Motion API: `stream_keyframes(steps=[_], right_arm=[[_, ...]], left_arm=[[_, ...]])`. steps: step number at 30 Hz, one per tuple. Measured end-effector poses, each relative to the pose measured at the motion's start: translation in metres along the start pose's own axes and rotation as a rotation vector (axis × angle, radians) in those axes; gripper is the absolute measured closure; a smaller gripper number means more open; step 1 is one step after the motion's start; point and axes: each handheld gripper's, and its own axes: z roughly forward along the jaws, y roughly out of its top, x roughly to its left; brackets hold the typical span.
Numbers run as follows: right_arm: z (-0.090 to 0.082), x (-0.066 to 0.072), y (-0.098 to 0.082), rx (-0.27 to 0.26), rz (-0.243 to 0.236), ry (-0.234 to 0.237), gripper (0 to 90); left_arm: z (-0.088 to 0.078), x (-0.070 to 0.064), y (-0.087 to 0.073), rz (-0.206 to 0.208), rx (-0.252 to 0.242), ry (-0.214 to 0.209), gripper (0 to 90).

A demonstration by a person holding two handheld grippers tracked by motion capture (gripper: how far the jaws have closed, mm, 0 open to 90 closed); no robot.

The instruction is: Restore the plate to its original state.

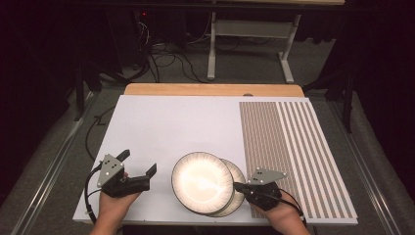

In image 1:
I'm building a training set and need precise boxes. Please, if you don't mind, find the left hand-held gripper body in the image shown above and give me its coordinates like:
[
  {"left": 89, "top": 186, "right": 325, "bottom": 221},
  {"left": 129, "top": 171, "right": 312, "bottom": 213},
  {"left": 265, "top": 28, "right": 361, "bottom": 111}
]
[{"left": 97, "top": 154, "right": 151, "bottom": 199}]

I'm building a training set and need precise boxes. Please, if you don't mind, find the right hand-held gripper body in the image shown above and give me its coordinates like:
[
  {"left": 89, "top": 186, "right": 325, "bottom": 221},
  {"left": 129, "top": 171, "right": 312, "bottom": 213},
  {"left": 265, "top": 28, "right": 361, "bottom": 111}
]
[{"left": 244, "top": 167, "right": 288, "bottom": 212}]

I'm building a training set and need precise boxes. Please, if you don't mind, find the white plate with dark rim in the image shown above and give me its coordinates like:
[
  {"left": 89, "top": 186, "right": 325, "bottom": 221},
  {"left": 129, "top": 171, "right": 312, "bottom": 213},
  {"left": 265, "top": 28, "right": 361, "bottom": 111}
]
[
  {"left": 208, "top": 159, "right": 247, "bottom": 218},
  {"left": 170, "top": 151, "right": 235, "bottom": 215}
]

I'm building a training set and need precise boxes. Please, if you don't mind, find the person's right hand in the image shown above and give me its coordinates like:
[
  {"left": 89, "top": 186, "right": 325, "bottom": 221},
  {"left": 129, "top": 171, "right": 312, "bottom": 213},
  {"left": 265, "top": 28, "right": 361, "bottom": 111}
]
[{"left": 253, "top": 192, "right": 307, "bottom": 228}]

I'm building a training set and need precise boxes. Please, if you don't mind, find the person's left hand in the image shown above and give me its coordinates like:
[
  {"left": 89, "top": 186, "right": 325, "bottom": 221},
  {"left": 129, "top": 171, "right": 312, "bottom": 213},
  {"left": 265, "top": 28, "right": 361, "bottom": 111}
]
[{"left": 97, "top": 190, "right": 142, "bottom": 219}]

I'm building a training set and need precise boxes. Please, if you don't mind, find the white board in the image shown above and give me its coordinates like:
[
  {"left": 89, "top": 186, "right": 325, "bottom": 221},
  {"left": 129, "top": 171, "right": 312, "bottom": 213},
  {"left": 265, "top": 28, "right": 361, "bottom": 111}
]
[{"left": 72, "top": 95, "right": 359, "bottom": 226}]

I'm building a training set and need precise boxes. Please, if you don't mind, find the striped brown and white mat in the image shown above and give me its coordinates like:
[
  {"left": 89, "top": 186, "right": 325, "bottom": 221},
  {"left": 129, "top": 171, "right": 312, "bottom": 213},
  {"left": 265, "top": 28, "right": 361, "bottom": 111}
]
[{"left": 239, "top": 101, "right": 356, "bottom": 219}]

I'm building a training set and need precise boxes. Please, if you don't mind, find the black stand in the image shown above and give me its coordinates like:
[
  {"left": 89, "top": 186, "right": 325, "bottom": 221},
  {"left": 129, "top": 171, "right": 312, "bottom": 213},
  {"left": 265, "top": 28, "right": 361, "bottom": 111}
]
[
  {"left": 302, "top": 71, "right": 356, "bottom": 134},
  {"left": 73, "top": 62, "right": 103, "bottom": 122}
]

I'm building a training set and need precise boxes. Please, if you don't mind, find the white metal stand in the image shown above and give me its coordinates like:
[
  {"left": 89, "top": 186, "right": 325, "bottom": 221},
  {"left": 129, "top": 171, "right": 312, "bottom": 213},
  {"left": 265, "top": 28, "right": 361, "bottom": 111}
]
[{"left": 207, "top": 11, "right": 302, "bottom": 84}]

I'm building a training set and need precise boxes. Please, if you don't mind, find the right hand-held gripper black cable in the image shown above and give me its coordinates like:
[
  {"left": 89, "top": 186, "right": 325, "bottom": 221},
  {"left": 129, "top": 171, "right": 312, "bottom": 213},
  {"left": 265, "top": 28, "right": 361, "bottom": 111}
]
[{"left": 260, "top": 188, "right": 308, "bottom": 227}]

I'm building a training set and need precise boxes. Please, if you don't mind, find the hand-held gripper black cable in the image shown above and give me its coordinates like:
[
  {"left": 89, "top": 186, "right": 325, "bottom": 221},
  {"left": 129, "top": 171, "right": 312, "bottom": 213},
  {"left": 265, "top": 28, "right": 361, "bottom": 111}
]
[
  {"left": 260, "top": 188, "right": 308, "bottom": 227},
  {"left": 84, "top": 164, "right": 103, "bottom": 225}
]

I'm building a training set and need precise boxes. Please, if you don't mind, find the left hand-held gripper black cable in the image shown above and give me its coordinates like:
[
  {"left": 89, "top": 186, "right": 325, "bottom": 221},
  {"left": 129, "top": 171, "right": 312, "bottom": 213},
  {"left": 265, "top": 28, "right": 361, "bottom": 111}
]
[{"left": 84, "top": 164, "right": 103, "bottom": 225}]

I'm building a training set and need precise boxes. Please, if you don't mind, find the black floor cable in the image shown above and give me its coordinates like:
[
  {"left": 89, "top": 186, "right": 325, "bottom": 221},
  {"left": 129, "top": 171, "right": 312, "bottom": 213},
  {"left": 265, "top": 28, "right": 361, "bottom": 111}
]
[{"left": 84, "top": 105, "right": 116, "bottom": 162}]

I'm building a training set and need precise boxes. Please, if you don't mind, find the metal floor rail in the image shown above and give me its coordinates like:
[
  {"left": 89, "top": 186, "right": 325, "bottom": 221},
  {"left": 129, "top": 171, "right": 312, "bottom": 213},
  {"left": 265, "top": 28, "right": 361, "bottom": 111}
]
[
  {"left": 10, "top": 92, "right": 97, "bottom": 235},
  {"left": 326, "top": 97, "right": 396, "bottom": 235}
]

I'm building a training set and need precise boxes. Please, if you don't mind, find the tangle of black cables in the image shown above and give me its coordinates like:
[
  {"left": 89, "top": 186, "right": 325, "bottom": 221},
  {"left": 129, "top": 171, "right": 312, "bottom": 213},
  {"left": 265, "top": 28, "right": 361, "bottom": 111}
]
[{"left": 131, "top": 13, "right": 209, "bottom": 84}]

